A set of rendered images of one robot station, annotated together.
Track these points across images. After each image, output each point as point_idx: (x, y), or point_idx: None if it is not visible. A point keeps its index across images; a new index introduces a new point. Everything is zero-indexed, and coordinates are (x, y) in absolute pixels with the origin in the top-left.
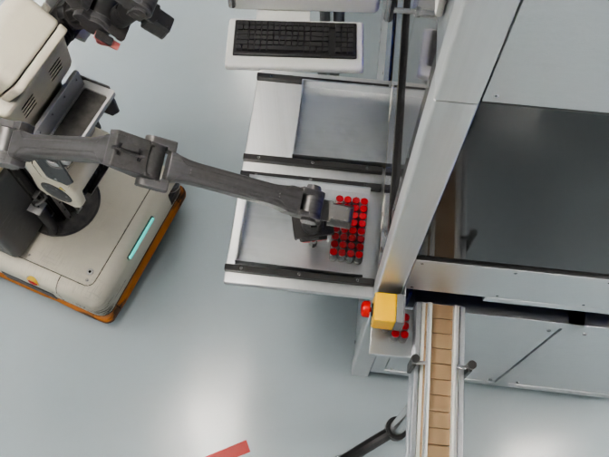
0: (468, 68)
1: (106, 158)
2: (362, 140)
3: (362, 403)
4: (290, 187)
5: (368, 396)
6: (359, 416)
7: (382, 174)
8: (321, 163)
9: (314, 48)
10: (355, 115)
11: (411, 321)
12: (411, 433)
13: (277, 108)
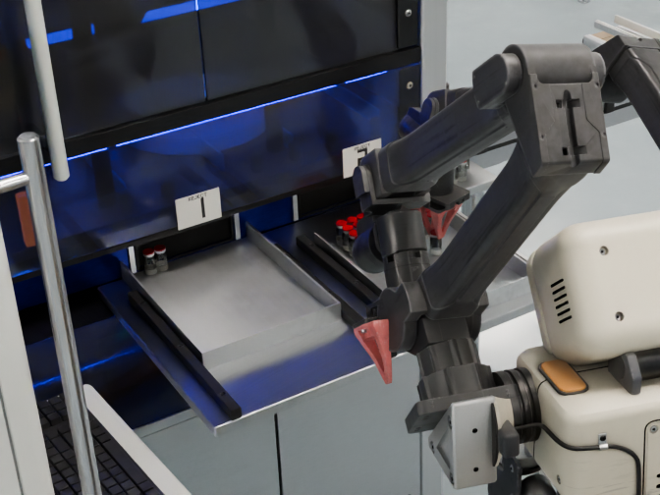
0: None
1: (655, 44)
2: (244, 283)
3: (464, 493)
4: (461, 87)
5: (449, 494)
6: (481, 488)
7: None
8: (322, 285)
9: (96, 430)
10: (207, 304)
11: None
12: None
13: (271, 372)
